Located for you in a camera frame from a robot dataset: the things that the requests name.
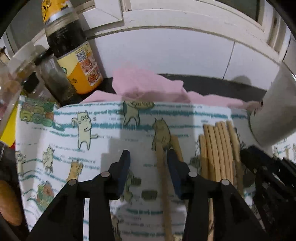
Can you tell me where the pink cloth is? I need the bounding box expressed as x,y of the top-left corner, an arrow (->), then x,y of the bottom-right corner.
82,68 -> 261,111

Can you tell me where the white chopstick holder cup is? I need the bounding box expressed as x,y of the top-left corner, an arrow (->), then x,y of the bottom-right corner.
249,63 -> 296,147

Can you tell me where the white window frame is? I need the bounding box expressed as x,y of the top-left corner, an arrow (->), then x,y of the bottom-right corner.
76,0 -> 287,63

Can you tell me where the small dark cap bottle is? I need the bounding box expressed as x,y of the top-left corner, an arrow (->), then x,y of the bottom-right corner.
22,72 -> 57,102

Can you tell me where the cat pattern cloth mat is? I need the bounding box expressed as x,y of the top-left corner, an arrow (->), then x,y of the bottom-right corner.
16,97 -> 295,240

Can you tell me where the soy sauce bottle yellow label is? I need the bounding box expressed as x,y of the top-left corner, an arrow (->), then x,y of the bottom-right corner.
41,0 -> 103,94

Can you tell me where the clear plastic jar white lid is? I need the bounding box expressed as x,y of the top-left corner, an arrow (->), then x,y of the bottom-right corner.
1,42 -> 38,133

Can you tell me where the glass spice jar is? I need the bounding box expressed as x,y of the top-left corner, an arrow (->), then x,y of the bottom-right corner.
35,52 -> 78,106

